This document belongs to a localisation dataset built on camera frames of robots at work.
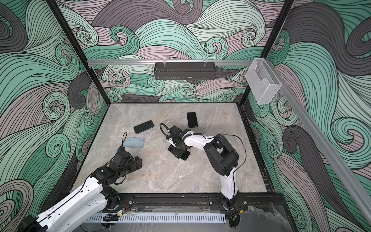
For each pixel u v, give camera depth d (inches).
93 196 20.8
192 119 44.2
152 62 37.2
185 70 38.0
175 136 29.4
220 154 19.6
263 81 30.8
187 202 29.3
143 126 42.1
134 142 38.3
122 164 25.1
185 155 34.6
